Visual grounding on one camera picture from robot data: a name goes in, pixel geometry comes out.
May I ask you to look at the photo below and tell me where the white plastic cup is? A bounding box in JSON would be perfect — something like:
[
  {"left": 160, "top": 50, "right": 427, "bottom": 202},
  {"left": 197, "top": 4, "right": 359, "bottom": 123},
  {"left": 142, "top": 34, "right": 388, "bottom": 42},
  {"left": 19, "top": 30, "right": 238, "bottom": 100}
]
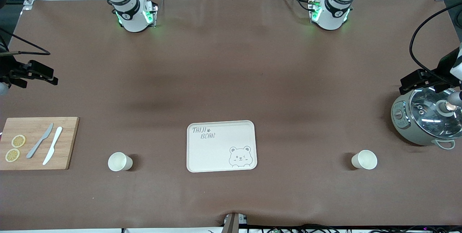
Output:
[
  {"left": 351, "top": 150, "right": 378, "bottom": 170},
  {"left": 108, "top": 152, "right": 133, "bottom": 172}
]

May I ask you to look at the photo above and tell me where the cream bear print tray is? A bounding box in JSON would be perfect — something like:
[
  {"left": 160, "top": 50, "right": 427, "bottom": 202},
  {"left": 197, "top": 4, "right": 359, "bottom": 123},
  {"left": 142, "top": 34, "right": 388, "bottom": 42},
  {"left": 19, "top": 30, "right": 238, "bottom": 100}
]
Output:
[{"left": 186, "top": 120, "right": 258, "bottom": 173}]

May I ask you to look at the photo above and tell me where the glass pot lid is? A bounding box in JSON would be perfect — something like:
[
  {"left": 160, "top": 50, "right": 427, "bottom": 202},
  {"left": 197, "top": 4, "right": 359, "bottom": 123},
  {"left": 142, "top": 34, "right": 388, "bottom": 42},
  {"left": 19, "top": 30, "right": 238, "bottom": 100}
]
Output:
[{"left": 410, "top": 88, "right": 462, "bottom": 136}]

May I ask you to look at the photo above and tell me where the grey-green electric cooking pot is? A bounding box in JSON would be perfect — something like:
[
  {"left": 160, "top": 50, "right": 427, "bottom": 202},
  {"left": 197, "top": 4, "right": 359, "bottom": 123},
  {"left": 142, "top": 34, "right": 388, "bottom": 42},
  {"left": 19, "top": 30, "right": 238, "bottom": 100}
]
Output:
[{"left": 391, "top": 88, "right": 462, "bottom": 150}]

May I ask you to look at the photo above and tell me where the white plastic knife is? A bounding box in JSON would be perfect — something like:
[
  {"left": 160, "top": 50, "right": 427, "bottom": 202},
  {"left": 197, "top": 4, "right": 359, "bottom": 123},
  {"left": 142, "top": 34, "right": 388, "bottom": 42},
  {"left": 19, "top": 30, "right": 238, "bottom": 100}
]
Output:
[{"left": 42, "top": 127, "right": 63, "bottom": 166}]

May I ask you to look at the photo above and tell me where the grey plastic knife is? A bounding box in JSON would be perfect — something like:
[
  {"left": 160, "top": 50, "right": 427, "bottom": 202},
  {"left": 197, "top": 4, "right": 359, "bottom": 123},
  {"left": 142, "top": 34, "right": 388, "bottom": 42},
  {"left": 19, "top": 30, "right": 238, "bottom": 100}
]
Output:
[{"left": 26, "top": 123, "right": 54, "bottom": 159}]

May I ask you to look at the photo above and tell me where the bamboo cutting board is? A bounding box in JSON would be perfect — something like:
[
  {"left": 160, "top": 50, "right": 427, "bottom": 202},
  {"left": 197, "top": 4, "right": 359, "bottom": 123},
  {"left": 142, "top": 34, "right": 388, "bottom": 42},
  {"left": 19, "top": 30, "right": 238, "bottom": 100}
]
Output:
[{"left": 0, "top": 117, "right": 80, "bottom": 171}]

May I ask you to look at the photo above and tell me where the metal table edge clamp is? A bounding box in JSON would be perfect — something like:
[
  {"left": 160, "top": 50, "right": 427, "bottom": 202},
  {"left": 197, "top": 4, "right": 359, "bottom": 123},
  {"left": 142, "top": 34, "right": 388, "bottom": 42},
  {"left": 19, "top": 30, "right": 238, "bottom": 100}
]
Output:
[{"left": 223, "top": 212, "right": 248, "bottom": 233}]

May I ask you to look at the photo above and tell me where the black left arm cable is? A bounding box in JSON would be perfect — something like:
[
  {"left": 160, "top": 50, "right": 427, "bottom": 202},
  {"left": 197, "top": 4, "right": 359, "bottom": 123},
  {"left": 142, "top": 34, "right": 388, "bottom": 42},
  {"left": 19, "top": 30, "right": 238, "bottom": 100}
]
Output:
[{"left": 409, "top": 2, "right": 462, "bottom": 82}]

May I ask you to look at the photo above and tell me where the black cable bundle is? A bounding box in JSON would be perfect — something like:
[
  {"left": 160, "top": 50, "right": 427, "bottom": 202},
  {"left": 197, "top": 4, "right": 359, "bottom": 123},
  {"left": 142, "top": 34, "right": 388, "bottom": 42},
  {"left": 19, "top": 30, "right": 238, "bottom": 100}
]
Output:
[{"left": 249, "top": 223, "right": 462, "bottom": 233}]

